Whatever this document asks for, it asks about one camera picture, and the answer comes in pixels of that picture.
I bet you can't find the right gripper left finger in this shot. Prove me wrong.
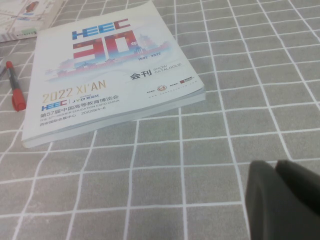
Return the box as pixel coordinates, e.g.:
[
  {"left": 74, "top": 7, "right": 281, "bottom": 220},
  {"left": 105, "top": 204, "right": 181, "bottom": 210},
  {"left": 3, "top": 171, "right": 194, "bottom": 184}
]
[{"left": 245, "top": 160, "right": 320, "bottom": 240}]

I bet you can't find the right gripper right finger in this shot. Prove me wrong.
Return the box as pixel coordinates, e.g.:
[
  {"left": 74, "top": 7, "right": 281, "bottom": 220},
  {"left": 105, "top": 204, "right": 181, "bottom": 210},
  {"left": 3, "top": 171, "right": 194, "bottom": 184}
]
[{"left": 274, "top": 159, "right": 320, "bottom": 216}]

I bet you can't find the red marker pen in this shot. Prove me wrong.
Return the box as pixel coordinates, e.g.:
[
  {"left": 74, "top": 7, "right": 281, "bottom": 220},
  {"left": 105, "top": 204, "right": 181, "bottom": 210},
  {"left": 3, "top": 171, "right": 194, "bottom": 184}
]
[{"left": 5, "top": 60, "right": 27, "bottom": 113}]

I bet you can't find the grey checkered tablecloth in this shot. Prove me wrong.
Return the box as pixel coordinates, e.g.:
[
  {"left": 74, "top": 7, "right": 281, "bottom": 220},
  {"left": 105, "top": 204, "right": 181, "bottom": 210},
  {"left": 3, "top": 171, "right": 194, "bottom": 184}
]
[{"left": 0, "top": 0, "right": 320, "bottom": 240}]

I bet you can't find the white HEEC show catalogue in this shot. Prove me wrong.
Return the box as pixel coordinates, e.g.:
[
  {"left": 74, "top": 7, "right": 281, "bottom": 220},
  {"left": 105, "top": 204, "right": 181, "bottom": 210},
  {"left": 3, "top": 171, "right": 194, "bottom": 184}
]
[{"left": 21, "top": 0, "right": 207, "bottom": 149}]

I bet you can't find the red-spined book with map cover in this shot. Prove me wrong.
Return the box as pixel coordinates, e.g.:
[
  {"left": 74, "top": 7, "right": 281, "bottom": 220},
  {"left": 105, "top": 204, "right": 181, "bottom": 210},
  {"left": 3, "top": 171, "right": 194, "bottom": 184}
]
[{"left": 0, "top": 0, "right": 66, "bottom": 43}]

